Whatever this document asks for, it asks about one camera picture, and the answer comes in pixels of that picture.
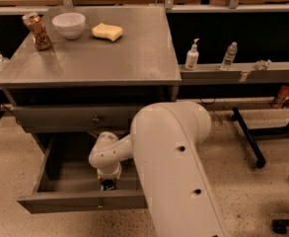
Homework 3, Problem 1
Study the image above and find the white pump lotion bottle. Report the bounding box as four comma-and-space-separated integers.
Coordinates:
184, 39, 199, 70

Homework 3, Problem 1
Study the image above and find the black metal stand leg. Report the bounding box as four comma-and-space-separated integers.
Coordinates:
232, 108, 289, 168

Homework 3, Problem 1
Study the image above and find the orange patterned drink can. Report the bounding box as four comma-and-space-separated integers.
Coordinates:
22, 12, 51, 50

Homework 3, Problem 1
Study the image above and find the grey drawer cabinet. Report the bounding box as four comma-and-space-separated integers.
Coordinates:
0, 6, 181, 148

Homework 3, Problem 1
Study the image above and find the white ceramic bowl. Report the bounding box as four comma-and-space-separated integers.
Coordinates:
52, 13, 85, 40

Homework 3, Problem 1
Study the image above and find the dark blue rxbar wrapper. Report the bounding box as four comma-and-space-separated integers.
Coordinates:
101, 180, 116, 191

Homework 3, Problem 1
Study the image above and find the clear plastic water bottle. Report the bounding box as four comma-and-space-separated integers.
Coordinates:
221, 41, 238, 71

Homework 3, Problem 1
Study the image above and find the crumpled clear plastic wrapper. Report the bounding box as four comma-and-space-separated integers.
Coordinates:
254, 59, 271, 71

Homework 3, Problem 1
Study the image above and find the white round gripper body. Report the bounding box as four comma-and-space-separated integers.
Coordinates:
97, 162, 122, 183

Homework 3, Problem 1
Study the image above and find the closed grey top drawer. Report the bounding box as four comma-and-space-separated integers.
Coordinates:
12, 105, 142, 133

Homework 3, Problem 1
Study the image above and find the clear pump sanitizer bottle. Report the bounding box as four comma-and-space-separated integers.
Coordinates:
0, 52, 9, 70

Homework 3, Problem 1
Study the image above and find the open grey middle drawer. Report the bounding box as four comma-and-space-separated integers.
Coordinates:
17, 132, 147, 213

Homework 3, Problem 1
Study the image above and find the yellow sponge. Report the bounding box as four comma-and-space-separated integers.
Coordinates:
92, 23, 123, 42

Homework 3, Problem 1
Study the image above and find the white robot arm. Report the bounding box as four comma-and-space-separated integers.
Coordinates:
89, 102, 230, 237

